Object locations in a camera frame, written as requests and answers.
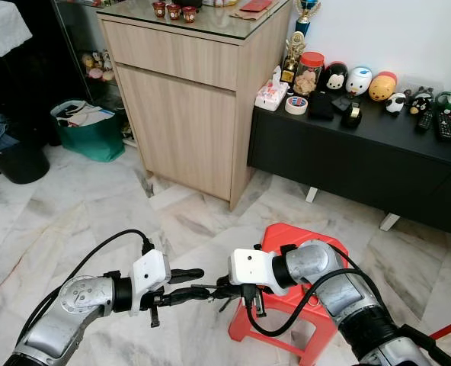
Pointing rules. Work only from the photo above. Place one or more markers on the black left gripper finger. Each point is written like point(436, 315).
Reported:
point(187, 274)
point(191, 296)

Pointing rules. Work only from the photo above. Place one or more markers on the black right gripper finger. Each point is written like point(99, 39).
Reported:
point(224, 294)
point(225, 282)

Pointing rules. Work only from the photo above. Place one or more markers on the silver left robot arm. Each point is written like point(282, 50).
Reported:
point(81, 305)

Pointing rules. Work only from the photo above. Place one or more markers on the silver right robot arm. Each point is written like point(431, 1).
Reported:
point(355, 297)

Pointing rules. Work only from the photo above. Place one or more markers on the red plastic stool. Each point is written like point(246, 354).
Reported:
point(256, 332)

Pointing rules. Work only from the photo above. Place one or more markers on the metal key bunch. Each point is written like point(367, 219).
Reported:
point(314, 299)

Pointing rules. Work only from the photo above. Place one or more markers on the light wooden cabinet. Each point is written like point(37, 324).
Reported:
point(180, 114)

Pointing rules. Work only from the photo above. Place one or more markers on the green shopping bag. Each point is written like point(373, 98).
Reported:
point(96, 139)

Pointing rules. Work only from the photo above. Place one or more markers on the black low sideboard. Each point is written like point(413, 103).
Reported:
point(355, 168)

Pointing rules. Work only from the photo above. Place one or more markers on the white tape roll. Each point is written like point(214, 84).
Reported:
point(296, 105)

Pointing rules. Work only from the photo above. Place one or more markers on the pink white tissue pack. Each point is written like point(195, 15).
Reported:
point(271, 93)

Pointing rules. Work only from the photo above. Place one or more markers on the black round bin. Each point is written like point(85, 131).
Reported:
point(23, 162)

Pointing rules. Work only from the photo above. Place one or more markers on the black wallet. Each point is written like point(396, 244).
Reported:
point(321, 107)

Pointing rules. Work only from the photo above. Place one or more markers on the black tape dispenser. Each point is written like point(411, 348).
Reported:
point(353, 114)

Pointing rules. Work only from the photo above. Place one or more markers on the clear jar red lid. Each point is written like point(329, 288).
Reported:
point(309, 75)

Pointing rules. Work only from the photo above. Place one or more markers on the black mouse plush toy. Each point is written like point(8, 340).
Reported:
point(335, 78)

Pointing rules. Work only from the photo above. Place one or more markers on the small gold trophy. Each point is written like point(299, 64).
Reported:
point(294, 52)

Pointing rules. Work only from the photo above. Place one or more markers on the small panda plush toy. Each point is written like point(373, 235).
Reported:
point(396, 103)

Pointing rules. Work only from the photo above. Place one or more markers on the slim black remote control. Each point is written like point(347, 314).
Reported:
point(424, 122)

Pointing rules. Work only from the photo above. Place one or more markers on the yellow bear plush toy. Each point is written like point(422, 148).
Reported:
point(382, 88)

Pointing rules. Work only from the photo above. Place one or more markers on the glass display cabinet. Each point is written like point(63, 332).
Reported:
point(84, 46)

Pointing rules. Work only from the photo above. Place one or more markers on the wide black remote control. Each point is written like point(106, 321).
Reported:
point(445, 126)

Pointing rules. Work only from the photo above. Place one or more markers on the small black plush toy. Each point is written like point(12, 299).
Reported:
point(421, 101)

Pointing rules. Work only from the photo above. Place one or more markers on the small red cup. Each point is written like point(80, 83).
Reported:
point(189, 14)
point(159, 9)
point(174, 11)

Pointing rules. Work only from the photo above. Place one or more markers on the dark teapot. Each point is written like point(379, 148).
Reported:
point(187, 3)

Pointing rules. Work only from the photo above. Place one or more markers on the red packet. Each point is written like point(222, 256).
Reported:
point(256, 5)

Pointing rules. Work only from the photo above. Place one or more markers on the gold trophy blue base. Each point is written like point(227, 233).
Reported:
point(306, 14)

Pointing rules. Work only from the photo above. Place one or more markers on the white lace cloth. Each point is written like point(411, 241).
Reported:
point(3, 27)

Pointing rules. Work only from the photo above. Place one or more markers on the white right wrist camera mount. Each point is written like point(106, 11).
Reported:
point(252, 267)

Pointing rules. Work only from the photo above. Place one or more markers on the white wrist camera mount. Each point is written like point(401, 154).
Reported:
point(252, 267)
point(149, 272)

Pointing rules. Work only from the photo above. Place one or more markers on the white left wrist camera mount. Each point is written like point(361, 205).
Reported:
point(149, 272)

